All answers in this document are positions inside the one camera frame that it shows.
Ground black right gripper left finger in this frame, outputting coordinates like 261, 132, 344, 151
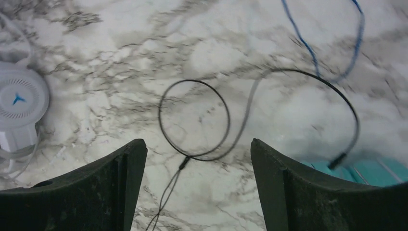
0, 139, 147, 231

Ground blue wired earbuds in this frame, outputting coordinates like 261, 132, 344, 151
281, 0, 366, 84

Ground white grey over-ear headphones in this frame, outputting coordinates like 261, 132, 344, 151
0, 13, 51, 181

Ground black wired earbuds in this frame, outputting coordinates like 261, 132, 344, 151
145, 68, 361, 231

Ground teal cat-ear headphones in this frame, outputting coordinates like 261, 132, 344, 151
301, 157, 408, 187

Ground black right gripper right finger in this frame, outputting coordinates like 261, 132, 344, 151
251, 139, 408, 231

